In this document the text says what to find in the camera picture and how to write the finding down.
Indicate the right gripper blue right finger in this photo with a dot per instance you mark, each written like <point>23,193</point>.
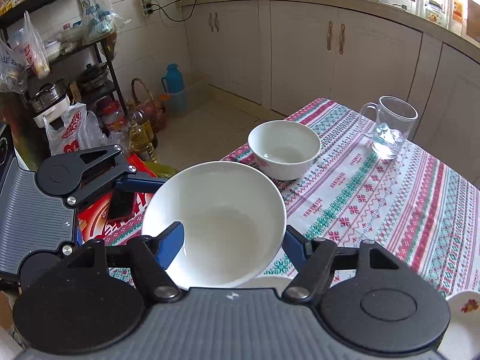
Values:
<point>297,247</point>

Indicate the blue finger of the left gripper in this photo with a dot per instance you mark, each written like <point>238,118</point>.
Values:
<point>140,182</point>

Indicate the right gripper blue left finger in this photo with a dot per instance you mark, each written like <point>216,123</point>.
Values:
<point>167,245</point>

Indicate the white deep plate brown stain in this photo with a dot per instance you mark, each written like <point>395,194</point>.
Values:
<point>461,340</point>

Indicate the small white ceramic bowl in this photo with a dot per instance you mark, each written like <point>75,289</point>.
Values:
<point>267,282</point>

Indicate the yellow cooking oil bottle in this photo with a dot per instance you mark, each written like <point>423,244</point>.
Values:
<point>140,135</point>

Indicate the wicker basket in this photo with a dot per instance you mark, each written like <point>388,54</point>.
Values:
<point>155,110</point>

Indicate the white red plastic bag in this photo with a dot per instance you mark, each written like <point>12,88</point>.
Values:
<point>80,131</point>

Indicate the teal thermos flask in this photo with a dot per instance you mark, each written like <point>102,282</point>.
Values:
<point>173,81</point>

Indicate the steel steamer pot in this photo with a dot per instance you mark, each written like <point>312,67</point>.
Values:
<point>48,95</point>

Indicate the black cooking pot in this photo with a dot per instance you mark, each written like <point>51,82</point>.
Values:
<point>93,77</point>

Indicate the patterned embroidered tablecloth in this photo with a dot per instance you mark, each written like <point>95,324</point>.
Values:
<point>415,206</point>

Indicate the clear glass mug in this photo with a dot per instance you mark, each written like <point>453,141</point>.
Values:
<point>394,120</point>

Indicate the wall power strip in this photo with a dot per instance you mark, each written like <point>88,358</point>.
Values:
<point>146,7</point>

